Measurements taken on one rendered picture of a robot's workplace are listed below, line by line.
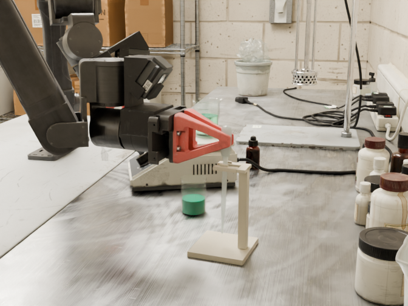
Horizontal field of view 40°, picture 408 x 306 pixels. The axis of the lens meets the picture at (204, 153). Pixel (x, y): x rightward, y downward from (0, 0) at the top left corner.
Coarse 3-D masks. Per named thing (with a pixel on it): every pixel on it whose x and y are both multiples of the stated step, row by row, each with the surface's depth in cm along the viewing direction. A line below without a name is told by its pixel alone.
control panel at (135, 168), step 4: (136, 156) 113; (132, 160) 112; (132, 164) 110; (136, 164) 108; (148, 164) 104; (132, 168) 107; (136, 168) 106; (140, 168) 104; (144, 168) 103; (132, 172) 105; (136, 172) 103; (132, 176) 103
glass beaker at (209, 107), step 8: (200, 96) 110; (208, 96) 110; (200, 104) 106; (208, 104) 106; (216, 104) 106; (200, 112) 106; (208, 112) 106; (216, 112) 107; (216, 120) 107; (200, 136) 107; (208, 136) 107
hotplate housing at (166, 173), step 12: (204, 156) 103; (216, 156) 104; (156, 168) 102; (168, 168) 103; (180, 168) 103; (192, 168) 103; (204, 168) 104; (132, 180) 102; (144, 180) 103; (156, 180) 103; (168, 180) 103; (216, 180) 105; (228, 180) 105
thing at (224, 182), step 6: (222, 156) 76; (228, 156) 76; (222, 174) 76; (222, 180) 77; (222, 186) 77; (222, 192) 77; (222, 198) 77; (222, 204) 77; (222, 210) 78; (222, 216) 78; (222, 222) 78; (222, 228) 78
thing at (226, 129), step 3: (225, 126) 75; (228, 126) 75; (222, 129) 75; (225, 129) 74; (228, 129) 74; (225, 132) 74; (228, 132) 74; (231, 135) 75; (231, 138) 75; (222, 150) 75; (225, 150) 75; (228, 150) 75; (222, 153) 75; (225, 153) 75; (228, 153) 75; (225, 156) 75
